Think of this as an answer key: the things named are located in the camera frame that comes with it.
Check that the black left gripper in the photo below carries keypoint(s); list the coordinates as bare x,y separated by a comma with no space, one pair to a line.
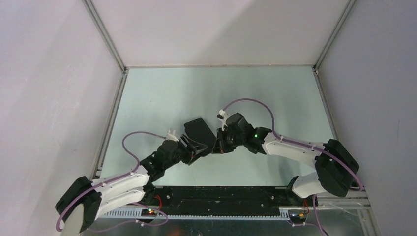
192,149

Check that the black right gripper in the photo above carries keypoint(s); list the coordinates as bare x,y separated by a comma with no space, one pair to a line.
220,146

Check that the black zip tool case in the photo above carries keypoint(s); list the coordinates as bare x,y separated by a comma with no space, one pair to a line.
199,131

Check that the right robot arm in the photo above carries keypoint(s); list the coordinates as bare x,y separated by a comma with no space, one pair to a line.
335,169

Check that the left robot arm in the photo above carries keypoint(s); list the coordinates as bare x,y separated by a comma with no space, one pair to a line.
99,196

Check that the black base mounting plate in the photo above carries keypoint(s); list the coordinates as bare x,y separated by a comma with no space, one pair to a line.
241,201

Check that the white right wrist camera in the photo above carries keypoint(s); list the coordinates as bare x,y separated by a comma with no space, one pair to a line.
222,117

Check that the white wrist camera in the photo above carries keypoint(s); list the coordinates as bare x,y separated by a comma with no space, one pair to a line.
222,117
171,135

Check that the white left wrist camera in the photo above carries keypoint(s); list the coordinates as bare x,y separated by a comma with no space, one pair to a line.
171,135

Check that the aluminium right table rail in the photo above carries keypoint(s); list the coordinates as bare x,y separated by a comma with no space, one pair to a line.
325,104

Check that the aluminium table rail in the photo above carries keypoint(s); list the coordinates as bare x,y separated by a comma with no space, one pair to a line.
97,167
325,104

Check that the aluminium left table rail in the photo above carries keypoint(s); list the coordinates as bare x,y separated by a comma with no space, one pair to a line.
97,167

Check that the aluminium corner frame post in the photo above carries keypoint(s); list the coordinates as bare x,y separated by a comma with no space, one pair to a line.
334,33

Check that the aluminium left corner post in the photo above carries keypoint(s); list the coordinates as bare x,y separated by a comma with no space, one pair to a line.
99,23

